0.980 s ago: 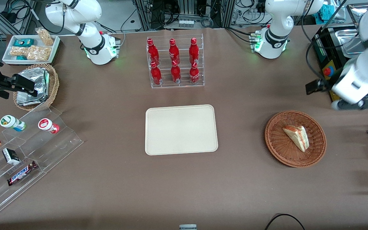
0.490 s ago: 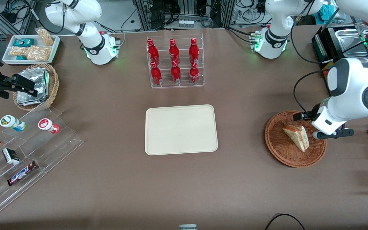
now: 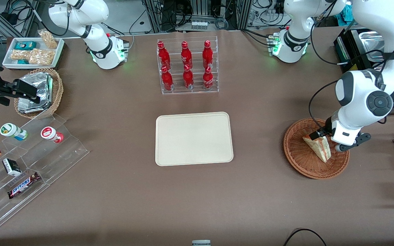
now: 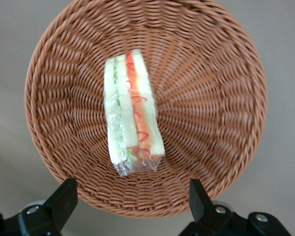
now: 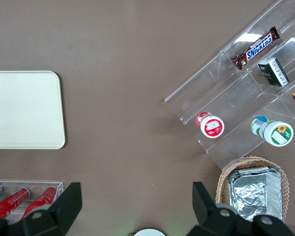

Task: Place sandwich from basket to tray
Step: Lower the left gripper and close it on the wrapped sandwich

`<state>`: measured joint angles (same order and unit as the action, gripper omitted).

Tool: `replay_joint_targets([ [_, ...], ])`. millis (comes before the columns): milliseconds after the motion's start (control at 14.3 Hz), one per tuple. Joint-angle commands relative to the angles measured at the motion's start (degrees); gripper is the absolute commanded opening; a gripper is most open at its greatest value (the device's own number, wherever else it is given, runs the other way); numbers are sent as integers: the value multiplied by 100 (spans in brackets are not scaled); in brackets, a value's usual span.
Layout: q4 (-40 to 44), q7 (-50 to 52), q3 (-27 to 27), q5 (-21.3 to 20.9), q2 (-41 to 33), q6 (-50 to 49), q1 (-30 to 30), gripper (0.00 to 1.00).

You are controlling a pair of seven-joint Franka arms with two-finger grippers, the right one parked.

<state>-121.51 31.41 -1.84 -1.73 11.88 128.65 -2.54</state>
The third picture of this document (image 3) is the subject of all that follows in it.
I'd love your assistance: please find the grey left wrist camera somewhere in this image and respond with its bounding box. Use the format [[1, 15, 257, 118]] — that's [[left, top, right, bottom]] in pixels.
[[335, 133, 371, 153]]

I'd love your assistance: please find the oval light wicker basket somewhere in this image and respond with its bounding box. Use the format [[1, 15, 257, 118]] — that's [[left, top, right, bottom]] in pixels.
[[14, 68, 64, 120]]

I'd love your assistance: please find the stainless steel pan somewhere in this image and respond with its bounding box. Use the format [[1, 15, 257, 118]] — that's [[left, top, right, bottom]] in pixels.
[[358, 31, 386, 63]]

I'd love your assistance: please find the white rectangular snack tray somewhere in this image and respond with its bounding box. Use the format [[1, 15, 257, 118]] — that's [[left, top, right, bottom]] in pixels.
[[2, 37, 65, 70]]

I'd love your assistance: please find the clear acrylic stepped rack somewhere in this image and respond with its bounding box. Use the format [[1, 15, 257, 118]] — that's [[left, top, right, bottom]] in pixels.
[[0, 113, 90, 233]]

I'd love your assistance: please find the large clear bag of crackers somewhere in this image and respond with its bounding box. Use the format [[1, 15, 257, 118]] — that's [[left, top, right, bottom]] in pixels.
[[28, 48, 55, 66]]

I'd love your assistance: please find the small black white box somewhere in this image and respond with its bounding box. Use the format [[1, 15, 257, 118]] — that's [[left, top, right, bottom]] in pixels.
[[2, 158, 22, 177]]

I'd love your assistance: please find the clear acrylic bottle rack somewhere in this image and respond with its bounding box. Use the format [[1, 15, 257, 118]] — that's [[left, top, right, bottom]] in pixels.
[[156, 36, 220, 96]]

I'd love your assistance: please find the round brown wicker basket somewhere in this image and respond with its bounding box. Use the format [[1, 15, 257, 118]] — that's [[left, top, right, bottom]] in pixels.
[[283, 118, 350, 180]]

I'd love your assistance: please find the triangle sandwich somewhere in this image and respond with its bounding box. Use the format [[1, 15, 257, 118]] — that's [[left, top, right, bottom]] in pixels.
[[302, 134, 332, 163]]

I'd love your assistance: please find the green lid yogurt cup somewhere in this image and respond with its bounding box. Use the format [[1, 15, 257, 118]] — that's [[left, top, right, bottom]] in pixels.
[[0, 123, 28, 141]]

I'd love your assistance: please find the aluminium foil container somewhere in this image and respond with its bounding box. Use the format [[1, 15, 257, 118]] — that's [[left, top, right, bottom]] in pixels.
[[17, 72, 54, 114]]

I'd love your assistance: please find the white power strip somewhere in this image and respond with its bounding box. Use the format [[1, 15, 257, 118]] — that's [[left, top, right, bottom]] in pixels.
[[190, 20, 209, 31]]

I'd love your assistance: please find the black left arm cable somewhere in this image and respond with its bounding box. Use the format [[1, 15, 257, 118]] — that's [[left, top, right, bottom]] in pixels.
[[308, 79, 342, 132]]

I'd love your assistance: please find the red lid yogurt cup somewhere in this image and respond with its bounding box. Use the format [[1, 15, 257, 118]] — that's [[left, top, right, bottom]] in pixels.
[[40, 126, 64, 144]]

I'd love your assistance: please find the teal snack box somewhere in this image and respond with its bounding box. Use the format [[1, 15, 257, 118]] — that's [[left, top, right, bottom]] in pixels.
[[15, 41, 37, 51]]

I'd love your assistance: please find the beige plastic tray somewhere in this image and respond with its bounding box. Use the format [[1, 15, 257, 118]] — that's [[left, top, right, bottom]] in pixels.
[[155, 111, 234, 167]]

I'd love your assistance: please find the clear bag of peanuts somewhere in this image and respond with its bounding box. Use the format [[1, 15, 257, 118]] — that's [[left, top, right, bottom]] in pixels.
[[38, 29, 58, 49]]

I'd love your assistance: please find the red cola bottle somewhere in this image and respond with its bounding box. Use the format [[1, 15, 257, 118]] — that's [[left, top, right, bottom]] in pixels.
[[161, 66, 174, 91], [181, 41, 193, 69], [157, 41, 171, 70], [203, 66, 214, 90], [202, 40, 214, 69], [183, 65, 195, 90]]

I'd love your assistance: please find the Snickers chocolate bar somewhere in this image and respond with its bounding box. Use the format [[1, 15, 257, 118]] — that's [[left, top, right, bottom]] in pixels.
[[7, 172, 41, 200]]

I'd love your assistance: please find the black metal shelf unit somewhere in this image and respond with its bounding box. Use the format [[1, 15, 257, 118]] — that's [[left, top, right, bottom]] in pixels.
[[333, 27, 394, 107]]

